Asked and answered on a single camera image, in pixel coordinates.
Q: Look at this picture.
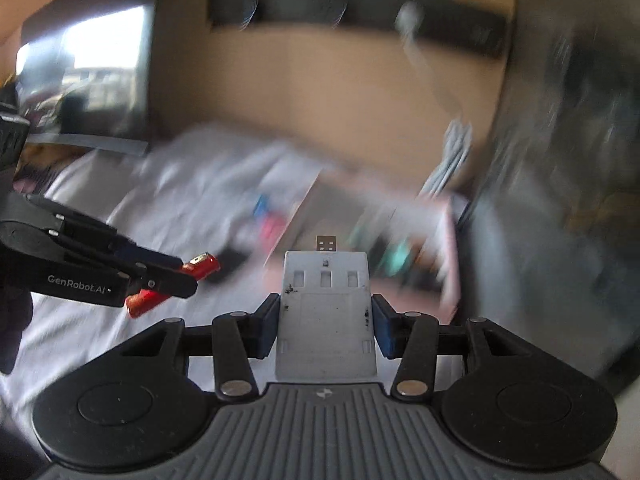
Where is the white cloth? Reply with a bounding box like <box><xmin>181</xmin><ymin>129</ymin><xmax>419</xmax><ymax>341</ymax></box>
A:
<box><xmin>0</xmin><ymin>125</ymin><xmax>361</xmax><ymax>411</ymax></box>

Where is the white cable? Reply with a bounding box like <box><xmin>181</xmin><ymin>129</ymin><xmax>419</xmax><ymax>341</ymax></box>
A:
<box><xmin>395</xmin><ymin>2</ymin><xmax>476</xmax><ymax>198</ymax></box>

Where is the teal item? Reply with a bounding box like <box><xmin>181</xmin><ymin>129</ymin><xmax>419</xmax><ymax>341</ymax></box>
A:
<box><xmin>377</xmin><ymin>237</ymin><xmax>418</xmax><ymax>278</ymax></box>

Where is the pink box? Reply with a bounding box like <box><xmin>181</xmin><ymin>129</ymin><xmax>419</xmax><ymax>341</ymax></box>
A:
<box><xmin>262</xmin><ymin>167</ymin><xmax>463</xmax><ymax>323</ymax></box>

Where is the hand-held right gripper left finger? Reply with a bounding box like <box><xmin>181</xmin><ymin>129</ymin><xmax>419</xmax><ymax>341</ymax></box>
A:
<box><xmin>117</xmin><ymin>292</ymin><xmax>281</xmax><ymax>401</ymax></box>

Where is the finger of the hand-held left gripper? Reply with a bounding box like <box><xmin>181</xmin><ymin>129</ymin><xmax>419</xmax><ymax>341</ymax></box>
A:
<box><xmin>25</xmin><ymin>194</ymin><xmax>185</xmax><ymax>273</ymax></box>
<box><xmin>117</xmin><ymin>259</ymin><xmax>199</xmax><ymax>302</ymax></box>

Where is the small red item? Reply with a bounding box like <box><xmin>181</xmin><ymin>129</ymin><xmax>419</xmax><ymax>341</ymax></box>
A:
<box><xmin>260</xmin><ymin>212</ymin><xmax>291</xmax><ymax>246</ymax></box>

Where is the white battery charger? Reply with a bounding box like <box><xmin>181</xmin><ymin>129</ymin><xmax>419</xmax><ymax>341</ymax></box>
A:
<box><xmin>275</xmin><ymin>234</ymin><xmax>379</xmax><ymax>382</ymax></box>

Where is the black wall rail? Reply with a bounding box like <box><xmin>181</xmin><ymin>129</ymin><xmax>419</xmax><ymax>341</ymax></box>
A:
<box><xmin>207</xmin><ymin>0</ymin><xmax>508</xmax><ymax>61</ymax></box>

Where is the black computer monitor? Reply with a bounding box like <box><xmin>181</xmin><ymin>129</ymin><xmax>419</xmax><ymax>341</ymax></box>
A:
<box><xmin>12</xmin><ymin>0</ymin><xmax>166</xmax><ymax>157</ymax></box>

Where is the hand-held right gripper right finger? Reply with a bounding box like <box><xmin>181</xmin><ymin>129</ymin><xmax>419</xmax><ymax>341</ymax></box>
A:
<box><xmin>370</xmin><ymin>294</ymin><xmax>527</xmax><ymax>401</ymax></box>

